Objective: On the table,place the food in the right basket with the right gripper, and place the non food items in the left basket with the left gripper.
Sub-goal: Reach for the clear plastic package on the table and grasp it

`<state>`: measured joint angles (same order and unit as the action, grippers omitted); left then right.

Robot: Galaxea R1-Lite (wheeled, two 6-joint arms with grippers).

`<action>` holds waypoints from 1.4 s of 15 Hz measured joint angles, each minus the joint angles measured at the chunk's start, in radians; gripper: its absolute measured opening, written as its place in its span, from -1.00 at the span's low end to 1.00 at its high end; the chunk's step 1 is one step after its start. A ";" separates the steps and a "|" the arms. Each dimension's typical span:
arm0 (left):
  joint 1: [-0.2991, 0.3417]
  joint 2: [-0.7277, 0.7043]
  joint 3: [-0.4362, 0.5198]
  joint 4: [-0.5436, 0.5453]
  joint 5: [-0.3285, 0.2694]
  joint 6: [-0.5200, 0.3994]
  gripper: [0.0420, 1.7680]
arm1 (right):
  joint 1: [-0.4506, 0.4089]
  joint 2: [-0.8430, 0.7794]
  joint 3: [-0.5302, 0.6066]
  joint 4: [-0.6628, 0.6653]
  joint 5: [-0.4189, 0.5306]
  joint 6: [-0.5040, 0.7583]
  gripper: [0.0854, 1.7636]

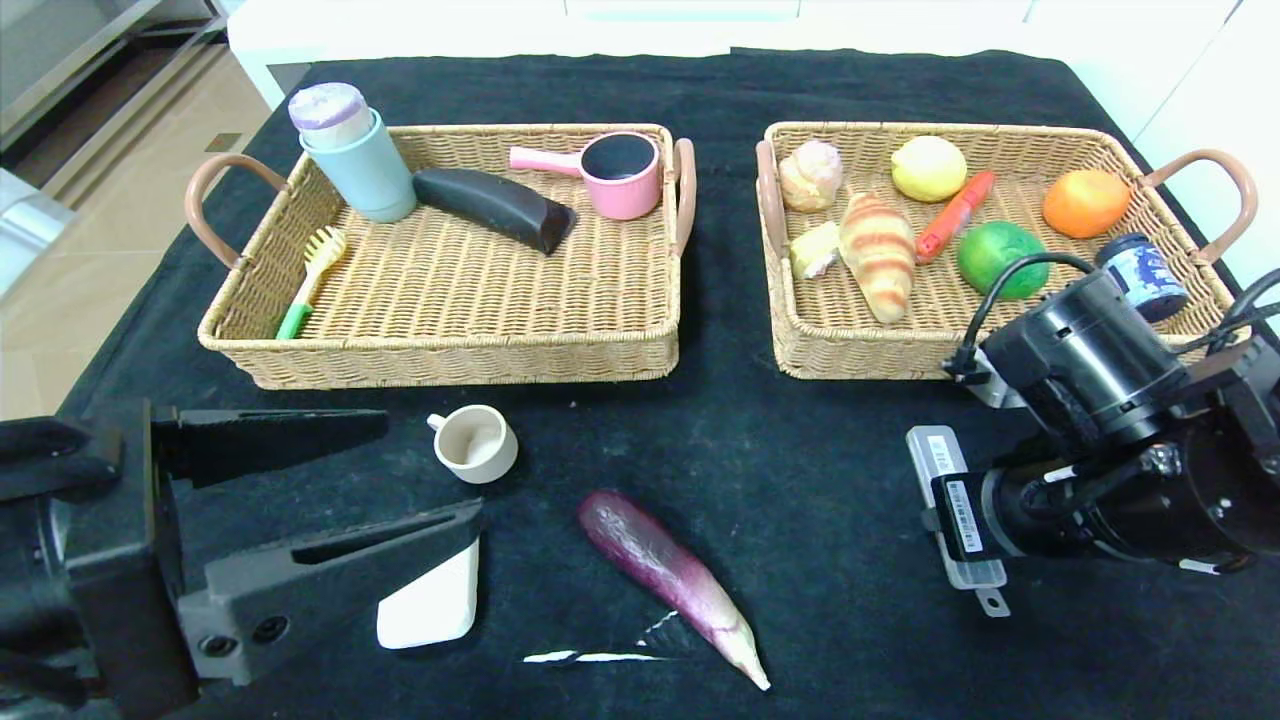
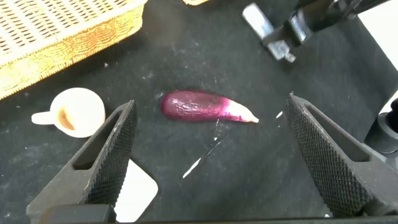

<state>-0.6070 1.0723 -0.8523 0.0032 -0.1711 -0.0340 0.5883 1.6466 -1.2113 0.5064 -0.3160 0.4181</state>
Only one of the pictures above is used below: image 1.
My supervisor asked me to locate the black curved wedge block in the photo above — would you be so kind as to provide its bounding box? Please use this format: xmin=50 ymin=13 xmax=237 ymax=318
xmin=412 ymin=167 xmax=579 ymax=257

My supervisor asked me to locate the yellow cake slice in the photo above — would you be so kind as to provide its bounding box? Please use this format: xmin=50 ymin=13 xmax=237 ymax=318
xmin=788 ymin=221 xmax=843 ymax=280

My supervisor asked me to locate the small beige cup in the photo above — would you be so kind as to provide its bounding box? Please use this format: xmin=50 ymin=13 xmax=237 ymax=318
xmin=427 ymin=404 xmax=520 ymax=485

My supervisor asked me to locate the purple eggplant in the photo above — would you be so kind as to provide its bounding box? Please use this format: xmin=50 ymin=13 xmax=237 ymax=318
xmin=577 ymin=488 xmax=772 ymax=692

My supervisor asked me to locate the teal thermos with purple lid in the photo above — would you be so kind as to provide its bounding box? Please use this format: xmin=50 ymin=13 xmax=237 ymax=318
xmin=288 ymin=82 xmax=418 ymax=224

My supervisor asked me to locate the blue white printed jar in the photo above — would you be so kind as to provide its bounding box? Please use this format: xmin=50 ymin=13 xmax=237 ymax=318
xmin=1094 ymin=232 xmax=1191 ymax=324

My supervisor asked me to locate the white soap bar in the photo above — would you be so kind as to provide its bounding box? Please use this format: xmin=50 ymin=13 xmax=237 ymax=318
xmin=376 ymin=535 xmax=481 ymax=651

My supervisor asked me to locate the pink toy saucepan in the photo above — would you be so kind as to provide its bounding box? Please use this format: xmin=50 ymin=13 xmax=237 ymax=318
xmin=509 ymin=131 xmax=664 ymax=221

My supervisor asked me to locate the orange red carrot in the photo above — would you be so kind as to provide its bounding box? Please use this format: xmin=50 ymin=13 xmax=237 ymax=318
xmin=915 ymin=170 xmax=997 ymax=266

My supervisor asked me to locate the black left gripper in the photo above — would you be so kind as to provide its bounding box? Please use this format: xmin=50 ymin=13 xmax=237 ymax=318
xmin=0 ymin=398 xmax=487 ymax=720

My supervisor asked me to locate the grey metal rack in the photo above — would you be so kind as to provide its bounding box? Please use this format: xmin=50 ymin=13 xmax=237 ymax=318
xmin=0 ymin=0 xmax=229 ymax=211

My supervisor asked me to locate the wicker basket with food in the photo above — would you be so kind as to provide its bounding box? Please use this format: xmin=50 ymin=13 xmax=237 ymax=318
xmin=755 ymin=121 xmax=1259 ymax=385

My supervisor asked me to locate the striped golden croissant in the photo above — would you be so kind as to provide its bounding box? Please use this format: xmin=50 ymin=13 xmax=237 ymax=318
xmin=838 ymin=193 xmax=918 ymax=325

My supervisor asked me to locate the yellow green dish brush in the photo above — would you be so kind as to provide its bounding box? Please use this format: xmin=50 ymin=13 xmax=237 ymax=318
xmin=275 ymin=226 xmax=349 ymax=341

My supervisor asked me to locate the black right camera cable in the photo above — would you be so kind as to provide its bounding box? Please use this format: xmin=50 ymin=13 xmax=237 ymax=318
xmin=940 ymin=250 xmax=1101 ymax=386

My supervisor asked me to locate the yellow lemon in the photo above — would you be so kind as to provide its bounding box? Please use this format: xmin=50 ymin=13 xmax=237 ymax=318
xmin=890 ymin=135 xmax=969 ymax=204

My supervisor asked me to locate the wicker basket with kitchenware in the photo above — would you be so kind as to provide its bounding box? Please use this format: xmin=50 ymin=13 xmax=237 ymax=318
xmin=184 ymin=123 xmax=697 ymax=391

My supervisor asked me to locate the pink cream puff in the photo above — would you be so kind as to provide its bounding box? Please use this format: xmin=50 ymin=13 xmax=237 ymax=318
xmin=778 ymin=140 xmax=845 ymax=213

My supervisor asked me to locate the clear plastic slim case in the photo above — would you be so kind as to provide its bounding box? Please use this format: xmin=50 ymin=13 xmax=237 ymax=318
xmin=906 ymin=424 xmax=1011 ymax=618

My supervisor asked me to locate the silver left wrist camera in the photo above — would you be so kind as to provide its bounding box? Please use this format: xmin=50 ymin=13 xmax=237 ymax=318
xmin=0 ymin=168 xmax=78 ymax=299

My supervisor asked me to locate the orange fruit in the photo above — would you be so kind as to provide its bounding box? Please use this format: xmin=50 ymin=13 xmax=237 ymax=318
xmin=1041 ymin=169 xmax=1133 ymax=241

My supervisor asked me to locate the green lime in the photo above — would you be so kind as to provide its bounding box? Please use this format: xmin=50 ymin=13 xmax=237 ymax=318
xmin=956 ymin=220 xmax=1051 ymax=302

